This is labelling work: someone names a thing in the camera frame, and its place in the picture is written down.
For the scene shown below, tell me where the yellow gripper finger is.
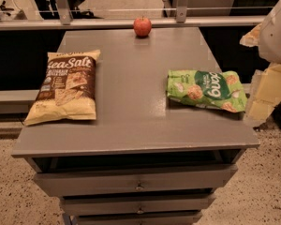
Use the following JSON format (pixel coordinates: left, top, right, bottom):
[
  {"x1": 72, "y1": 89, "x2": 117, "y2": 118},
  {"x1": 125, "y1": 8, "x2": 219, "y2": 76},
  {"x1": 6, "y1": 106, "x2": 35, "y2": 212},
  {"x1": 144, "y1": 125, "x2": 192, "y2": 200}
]
[
  {"x1": 240, "y1": 24, "x2": 261, "y2": 47},
  {"x1": 244, "y1": 63, "x2": 281, "y2": 121}
]

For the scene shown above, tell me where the brown sea salt chip bag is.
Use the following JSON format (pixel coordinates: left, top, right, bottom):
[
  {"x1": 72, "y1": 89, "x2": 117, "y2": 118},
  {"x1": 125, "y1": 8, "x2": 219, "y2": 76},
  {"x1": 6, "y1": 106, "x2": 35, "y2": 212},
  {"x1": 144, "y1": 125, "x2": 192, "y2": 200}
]
[{"x1": 24, "y1": 50, "x2": 100, "y2": 126}]

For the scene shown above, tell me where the green rice chip bag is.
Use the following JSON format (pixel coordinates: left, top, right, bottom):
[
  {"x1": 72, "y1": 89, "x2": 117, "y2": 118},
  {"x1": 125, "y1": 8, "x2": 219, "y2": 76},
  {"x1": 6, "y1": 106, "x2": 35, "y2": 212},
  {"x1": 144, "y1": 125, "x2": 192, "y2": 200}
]
[{"x1": 167, "y1": 70, "x2": 247, "y2": 113}]

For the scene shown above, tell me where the red apple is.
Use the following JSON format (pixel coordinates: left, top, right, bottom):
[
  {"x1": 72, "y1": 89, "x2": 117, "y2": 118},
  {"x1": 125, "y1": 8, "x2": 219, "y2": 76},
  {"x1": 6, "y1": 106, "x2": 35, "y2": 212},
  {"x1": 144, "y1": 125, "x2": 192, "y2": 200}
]
[{"x1": 133, "y1": 17, "x2": 152, "y2": 38}]

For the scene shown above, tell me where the top drawer front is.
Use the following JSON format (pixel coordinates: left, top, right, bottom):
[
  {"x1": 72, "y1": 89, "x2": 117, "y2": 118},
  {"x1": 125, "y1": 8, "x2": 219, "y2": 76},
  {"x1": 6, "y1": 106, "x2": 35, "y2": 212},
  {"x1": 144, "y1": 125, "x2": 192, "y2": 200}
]
[{"x1": 34, "y1": 164, "x2": 237, "y2": 197}]

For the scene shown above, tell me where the drawer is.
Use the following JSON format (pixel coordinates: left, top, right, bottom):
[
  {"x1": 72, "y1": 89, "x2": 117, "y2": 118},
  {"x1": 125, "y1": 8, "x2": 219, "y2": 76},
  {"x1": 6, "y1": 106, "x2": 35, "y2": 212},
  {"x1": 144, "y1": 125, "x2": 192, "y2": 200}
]
[
  {"x1": 77, "y1": 211, "x2": 202, "y2": 225},
  {"x1": 34, "y1": 164, "x2": 237, "y2": 197},
  {"x1": 61, "y1": 193, "x2": 215, "y2": 216}
]

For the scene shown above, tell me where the middle drawer front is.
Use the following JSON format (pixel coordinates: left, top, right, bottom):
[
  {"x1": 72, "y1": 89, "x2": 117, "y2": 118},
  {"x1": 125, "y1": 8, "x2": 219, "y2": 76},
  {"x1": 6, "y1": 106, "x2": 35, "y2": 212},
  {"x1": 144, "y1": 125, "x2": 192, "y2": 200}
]
[{"x1": 61, "y1": 193, "x2": 215, "y2": 216}]

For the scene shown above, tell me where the grey drawer cabinet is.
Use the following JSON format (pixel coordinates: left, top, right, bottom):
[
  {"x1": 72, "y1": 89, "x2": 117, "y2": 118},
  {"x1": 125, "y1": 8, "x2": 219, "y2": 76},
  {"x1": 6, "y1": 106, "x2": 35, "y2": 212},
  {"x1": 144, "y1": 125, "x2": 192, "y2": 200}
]
[{"x1": 10, "y1": 27, "x2": 260, "y2": 225}]

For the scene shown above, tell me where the bottom drawer front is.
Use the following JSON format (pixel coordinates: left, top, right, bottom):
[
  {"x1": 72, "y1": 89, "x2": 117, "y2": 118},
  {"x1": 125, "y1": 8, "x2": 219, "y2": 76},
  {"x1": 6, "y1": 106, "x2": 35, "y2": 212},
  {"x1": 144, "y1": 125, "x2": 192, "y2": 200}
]
[{"x1": 77, "y1": 211, "x2": 202, "y2": 225}]

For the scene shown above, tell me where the metal railing frame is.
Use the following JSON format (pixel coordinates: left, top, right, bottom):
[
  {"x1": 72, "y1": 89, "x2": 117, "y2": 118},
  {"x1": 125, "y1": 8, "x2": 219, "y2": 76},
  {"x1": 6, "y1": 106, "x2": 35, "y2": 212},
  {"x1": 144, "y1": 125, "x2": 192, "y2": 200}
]
[{"x1": 0, "y1": 0, "x2": 275, "y2": 31}]

